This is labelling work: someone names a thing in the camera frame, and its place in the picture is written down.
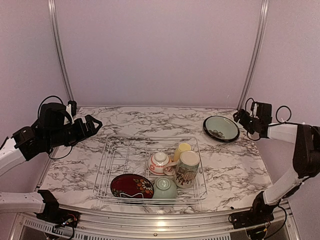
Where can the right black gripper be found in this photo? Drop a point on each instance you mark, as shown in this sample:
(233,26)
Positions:
(239,113)

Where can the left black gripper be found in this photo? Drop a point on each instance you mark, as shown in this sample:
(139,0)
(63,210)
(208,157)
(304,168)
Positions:
(82,134)

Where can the black rimmed large plate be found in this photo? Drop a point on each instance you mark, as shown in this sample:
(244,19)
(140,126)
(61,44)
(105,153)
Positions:
(207,132)

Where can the light blue floral plate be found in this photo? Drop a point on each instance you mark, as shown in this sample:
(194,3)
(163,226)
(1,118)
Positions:
(221,127)

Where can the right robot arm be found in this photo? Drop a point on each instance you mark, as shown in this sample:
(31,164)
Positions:
(306,154)

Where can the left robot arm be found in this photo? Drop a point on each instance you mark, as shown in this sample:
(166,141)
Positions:
(55,126)

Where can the yellow ceramic cup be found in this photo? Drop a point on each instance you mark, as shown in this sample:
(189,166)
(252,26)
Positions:
(182,147)

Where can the red floral small plate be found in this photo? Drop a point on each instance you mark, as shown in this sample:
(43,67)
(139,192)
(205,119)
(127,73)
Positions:
(131,185)

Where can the white red patterned teacup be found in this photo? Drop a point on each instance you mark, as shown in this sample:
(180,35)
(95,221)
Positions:
(157,162)

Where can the tall shell patterned mug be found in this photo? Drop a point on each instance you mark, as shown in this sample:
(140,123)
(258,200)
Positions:
(186,169)

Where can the white ceramic soup spoon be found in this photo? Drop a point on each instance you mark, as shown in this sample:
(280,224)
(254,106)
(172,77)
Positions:
(169,169)

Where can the pale green ceramic bowl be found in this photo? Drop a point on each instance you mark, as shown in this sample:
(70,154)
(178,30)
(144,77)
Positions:
(164,188)

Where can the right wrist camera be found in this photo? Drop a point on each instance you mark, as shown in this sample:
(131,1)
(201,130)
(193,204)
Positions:
(261,110)

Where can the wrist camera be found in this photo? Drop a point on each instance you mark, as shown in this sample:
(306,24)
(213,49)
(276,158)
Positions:
(261,110)
(71,110)

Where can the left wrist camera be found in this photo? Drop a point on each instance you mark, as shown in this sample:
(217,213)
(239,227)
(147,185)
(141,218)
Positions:
(71,110)

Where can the right aluminium frame post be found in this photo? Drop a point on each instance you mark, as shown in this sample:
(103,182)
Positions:
(260,33)

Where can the aluminium frame post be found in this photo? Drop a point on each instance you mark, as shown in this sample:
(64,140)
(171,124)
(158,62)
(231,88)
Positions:
(59,49)
(260,33)

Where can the white wire dish rack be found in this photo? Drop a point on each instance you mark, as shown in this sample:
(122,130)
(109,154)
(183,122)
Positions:
(125,154)

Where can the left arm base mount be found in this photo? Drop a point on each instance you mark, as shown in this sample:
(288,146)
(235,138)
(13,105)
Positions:
(54,214)

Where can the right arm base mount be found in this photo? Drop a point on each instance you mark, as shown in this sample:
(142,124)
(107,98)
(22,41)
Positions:
(252,217)

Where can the aluminium front table rail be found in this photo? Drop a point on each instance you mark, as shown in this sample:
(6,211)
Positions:
(106,225)

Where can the left aluminium frame post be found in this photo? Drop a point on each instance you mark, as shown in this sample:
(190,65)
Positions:
(59,49)

